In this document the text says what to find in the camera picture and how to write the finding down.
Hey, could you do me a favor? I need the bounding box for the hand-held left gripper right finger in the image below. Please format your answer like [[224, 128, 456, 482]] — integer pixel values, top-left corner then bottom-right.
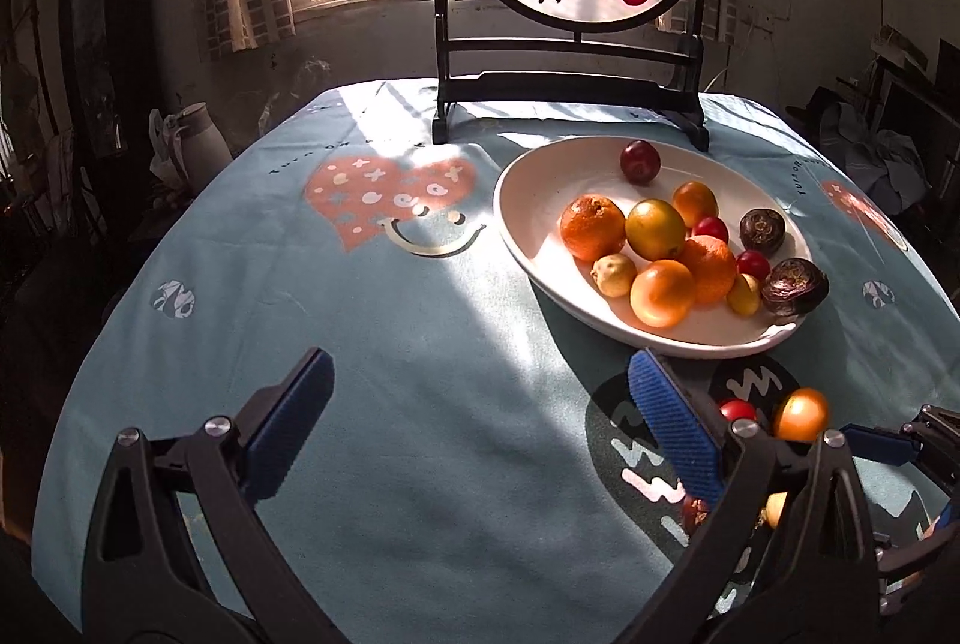
[[615, 348, 912, 644]]

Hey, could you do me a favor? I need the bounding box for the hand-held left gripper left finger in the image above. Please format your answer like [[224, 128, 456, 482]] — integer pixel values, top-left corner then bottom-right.
[[79, 348, 353, 644]]

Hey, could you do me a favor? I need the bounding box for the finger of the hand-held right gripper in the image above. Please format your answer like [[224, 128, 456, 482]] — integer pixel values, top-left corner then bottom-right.
[[872, 501, 960, 615], [838, 404, 960, 487]]

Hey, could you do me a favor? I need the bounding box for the yellow-orange citrus fruit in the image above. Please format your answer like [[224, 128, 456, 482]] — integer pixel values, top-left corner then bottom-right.
[[672, 180, 719, 229], [629, 259, 696, 328], [772, 387, 832, 443]]

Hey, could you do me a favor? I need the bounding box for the small yellow-orange fruit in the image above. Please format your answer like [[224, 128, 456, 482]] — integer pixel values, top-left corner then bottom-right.
[[726, 273, 762, 317]]

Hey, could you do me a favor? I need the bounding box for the small pale yellow fruit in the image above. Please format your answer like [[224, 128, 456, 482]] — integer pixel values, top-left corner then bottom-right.
[[591, 254, 638, 299]]

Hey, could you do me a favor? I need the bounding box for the dark wrinkled passion fruit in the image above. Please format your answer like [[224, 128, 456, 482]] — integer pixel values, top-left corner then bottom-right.
[[761, 258, 830, 317], [739, 207, 786, 254]]

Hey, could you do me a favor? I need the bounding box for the green citrus fruit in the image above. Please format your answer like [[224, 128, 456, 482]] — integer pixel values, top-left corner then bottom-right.
[[625, 198, 688, 261]]

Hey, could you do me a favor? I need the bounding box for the white oval plate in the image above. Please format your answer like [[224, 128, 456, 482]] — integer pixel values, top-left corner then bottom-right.
[[493, 136, 818, 360]]

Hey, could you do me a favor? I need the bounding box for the dark red plum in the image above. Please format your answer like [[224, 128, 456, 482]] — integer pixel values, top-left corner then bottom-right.
[[619, 139, 662, 185]]

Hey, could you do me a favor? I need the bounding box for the light blue printed tablecloth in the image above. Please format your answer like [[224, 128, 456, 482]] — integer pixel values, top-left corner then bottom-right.
[[30, 78, 960, 644]]

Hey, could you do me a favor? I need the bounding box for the pile of clothes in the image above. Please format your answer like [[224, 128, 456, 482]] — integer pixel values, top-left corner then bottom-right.
[[817, 103, 935, 199]]

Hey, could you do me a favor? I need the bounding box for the white plastic bag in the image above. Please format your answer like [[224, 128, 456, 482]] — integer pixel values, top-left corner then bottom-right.
[[148, 110, 181, 189]]

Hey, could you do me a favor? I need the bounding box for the round painted table screen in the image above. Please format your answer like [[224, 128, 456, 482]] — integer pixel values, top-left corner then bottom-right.
[[431, 0, 712, 151]]

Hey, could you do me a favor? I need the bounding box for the dark framed picture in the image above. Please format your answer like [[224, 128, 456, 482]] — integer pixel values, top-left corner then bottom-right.
[[60, 0, 162, 165]]

